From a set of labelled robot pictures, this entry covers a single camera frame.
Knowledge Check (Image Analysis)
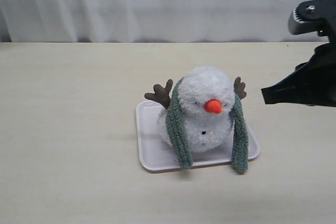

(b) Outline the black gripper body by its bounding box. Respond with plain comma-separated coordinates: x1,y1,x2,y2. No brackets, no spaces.
295,42,335,107

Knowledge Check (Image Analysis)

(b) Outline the green fuzzy scarf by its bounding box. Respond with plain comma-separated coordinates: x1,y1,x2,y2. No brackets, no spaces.
158,77,249,174

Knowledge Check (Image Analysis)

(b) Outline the white rectangular tray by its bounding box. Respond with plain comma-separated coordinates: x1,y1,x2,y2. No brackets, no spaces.
135,100,261,174

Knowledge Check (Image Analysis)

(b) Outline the white plush snowman toy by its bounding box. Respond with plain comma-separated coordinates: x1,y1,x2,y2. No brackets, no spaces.
144,66,248,153

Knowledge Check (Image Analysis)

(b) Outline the white backdrop curtain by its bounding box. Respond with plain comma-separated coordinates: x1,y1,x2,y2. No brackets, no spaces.
1,0,318,42

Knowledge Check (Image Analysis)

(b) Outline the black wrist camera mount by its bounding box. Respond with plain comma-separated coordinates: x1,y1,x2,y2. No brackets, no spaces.
288,0,335,42

